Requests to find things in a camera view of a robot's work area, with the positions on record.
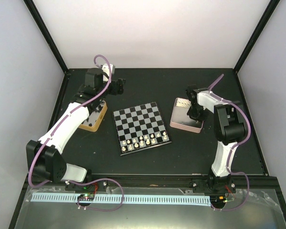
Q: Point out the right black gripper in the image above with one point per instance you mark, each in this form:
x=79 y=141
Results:
x=199 y=119

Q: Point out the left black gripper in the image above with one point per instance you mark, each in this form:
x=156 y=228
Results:
x=118 y=89

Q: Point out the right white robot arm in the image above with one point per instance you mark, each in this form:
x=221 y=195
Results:
x=231 y=129

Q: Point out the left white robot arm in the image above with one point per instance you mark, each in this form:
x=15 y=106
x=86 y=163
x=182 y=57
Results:
x=85 y=111

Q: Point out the black white chess board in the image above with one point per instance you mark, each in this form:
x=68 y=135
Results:
x=137 y=121

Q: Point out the small circuit board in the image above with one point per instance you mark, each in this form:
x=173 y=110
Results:
x=85 y=197

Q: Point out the pink tin box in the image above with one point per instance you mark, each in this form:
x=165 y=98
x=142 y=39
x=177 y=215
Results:
x=181 y=120

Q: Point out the gold tin box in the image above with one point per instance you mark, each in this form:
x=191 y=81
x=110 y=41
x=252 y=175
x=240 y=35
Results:
x=93 y=122

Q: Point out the black aluminium frame rail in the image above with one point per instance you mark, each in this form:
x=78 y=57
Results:
x=198 y=183

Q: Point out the white slotted cable duct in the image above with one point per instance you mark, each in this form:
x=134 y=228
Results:
x=125 y=199

